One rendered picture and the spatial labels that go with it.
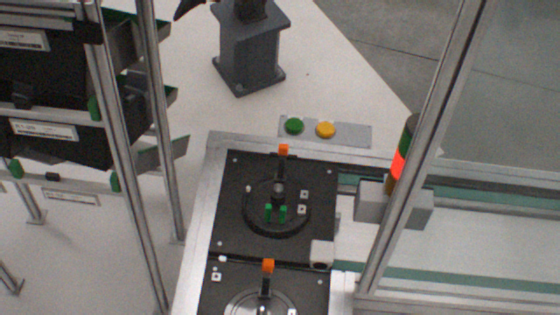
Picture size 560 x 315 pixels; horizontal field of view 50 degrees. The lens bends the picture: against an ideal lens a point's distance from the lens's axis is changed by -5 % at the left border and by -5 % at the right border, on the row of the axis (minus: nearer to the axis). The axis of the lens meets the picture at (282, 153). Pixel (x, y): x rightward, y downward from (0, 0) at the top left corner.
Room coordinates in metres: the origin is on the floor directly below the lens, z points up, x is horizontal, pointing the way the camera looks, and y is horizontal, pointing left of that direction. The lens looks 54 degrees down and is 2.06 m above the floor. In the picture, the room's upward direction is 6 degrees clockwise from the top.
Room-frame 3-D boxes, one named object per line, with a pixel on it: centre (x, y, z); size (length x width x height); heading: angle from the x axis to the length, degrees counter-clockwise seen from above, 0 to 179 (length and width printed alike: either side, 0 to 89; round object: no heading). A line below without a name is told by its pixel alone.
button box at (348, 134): (0.87, -0.09, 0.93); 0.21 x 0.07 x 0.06; 88
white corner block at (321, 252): (0.56, -0.09, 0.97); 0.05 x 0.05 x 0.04; 88
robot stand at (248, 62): (1.13, 0.11, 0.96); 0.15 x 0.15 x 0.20; 35
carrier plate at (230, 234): (0.66, 0.00, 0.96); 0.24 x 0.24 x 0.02; 88
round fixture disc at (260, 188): (0.66, 0.00, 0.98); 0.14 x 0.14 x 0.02
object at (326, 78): (1.10, 0.15, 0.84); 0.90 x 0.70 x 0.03; 35
